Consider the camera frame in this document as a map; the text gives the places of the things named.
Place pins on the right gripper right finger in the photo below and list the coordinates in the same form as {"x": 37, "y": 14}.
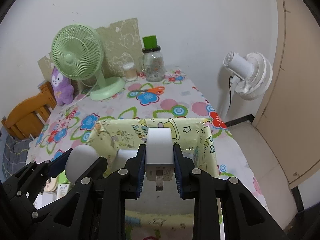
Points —
{"x": 194, "y": 183}

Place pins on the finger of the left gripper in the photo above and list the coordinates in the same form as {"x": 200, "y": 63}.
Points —
{"x": 22, "y": 188}
{"x": 71, "y": 217}

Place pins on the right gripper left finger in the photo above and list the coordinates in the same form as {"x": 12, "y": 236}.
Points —
{"x": 125, "y": 183}

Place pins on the white charger cube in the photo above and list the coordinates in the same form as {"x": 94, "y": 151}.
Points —
{"x": 157, "y": 138}

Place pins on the white oval object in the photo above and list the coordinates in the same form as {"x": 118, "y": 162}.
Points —
{"x": 79, "y": 160}

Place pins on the white box inside bin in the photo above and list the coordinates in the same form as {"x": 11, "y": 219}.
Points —
{"x": 155, "y": 160}

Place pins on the white medicine box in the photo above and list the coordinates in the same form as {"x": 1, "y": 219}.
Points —
{"x": 62, "y": 190}

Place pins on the plaid blue bedding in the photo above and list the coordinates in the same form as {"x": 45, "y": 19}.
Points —
{"x": 13, "y": 154}

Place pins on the yellow cartoon wrapped box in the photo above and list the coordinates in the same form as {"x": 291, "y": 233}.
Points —
{"x": 160, "y": 213}

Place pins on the floral tablecloth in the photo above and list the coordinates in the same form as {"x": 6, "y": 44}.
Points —
{"x": 70, "y": 125}

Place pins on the purple plush bunny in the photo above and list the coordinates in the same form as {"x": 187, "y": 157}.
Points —
{"x": 62, "y": 88}

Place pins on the cotton swab container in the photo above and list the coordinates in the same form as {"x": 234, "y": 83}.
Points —
{"x": 130, "y": 71}

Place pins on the beige wooden door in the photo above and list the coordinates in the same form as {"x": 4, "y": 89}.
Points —
{"x": 288, "y": 118}

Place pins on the glass mason jar mug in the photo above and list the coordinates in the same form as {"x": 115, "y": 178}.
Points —
{"x": 153, "y": 64}

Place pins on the white floor fan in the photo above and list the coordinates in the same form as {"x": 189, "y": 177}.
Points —
{"x": 250, "y": 77}

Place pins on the green table fan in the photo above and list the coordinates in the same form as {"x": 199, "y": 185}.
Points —
{"x": 78, "y": 53}

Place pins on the cartoon patterned backboard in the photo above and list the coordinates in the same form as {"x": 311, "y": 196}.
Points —
{"x": 122, "y": 45}

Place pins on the orange handled scissors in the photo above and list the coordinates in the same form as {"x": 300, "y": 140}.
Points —
{"x": 156, "y": 90}

